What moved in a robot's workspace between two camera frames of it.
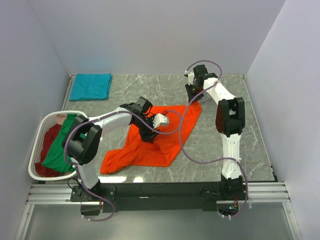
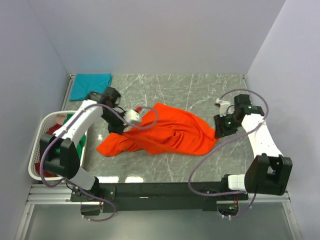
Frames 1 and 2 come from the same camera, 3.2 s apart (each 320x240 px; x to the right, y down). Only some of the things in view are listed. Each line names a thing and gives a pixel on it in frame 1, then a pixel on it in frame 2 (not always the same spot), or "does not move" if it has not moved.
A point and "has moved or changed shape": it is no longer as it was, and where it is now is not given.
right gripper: x=188 y=89 -> x=220 y=130
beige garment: x=60 y=118 does not move
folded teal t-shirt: x=91 y=86 does not move
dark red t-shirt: x=50 y=137 does not move
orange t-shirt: x=126 y=149 has moved or changed shape
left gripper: x=148 y=136 -> x=119 y=129
